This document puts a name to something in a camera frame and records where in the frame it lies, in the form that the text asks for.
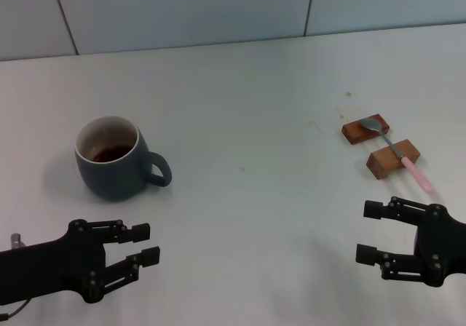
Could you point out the grey ceramic mug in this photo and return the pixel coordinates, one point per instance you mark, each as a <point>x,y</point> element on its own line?
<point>109,180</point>

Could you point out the light notched wooden block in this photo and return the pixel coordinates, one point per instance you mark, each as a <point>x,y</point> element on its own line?
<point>386,160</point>

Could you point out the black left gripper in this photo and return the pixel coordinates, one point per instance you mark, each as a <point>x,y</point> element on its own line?
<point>54,268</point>

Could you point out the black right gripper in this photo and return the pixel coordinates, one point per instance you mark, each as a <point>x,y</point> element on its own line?
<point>448,246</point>

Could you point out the flat reddish wooden block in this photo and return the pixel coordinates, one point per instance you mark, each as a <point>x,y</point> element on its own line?
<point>358,131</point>

